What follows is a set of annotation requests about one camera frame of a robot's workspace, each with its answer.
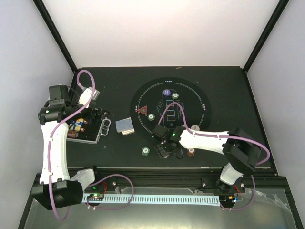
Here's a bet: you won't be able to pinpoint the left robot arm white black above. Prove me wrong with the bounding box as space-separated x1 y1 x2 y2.
31 85 108 210

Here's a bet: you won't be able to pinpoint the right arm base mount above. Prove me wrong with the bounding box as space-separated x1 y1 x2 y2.
199 176 245 208

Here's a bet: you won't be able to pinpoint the white slotted cable duct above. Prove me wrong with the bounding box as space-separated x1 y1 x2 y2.
82 193 220 207

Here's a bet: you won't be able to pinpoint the purple cable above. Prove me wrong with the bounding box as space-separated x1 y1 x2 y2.
47 69 134 220
157 102 271 212

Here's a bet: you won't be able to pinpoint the red triangular dealer button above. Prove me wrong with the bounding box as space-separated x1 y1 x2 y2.
137 106 147 116

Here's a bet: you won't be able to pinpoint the white card box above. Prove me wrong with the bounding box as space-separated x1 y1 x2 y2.
122 129 135 136

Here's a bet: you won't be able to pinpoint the purple round blind button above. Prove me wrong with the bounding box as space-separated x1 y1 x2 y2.
163 89 172 96

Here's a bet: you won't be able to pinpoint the aluminium poker chip case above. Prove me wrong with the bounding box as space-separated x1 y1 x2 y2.
67 108 112 144

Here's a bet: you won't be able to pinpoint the red poker chip stack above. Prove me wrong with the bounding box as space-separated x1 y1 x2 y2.
187 148 196 157

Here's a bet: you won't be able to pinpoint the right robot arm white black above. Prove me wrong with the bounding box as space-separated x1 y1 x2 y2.
152 125 262 193

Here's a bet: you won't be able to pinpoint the round black poker mat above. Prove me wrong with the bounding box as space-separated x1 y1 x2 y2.
130 77 212 143

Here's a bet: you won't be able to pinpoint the chips inside case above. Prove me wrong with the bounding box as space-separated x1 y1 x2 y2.
67 118 88 138

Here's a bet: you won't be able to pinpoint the green poker chip stack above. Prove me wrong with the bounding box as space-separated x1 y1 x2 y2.
141 147 150 156

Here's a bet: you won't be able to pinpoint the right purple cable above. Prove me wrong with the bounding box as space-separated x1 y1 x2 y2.
157 102 271 212

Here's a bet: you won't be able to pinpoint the white round blind button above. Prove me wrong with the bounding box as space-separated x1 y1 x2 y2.
191 125 200 131

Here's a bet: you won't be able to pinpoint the blue playing card deck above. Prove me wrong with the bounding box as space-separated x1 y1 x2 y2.
115 117 133 133

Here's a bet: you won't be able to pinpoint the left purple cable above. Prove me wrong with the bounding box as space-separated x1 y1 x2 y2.
47 69 134 220

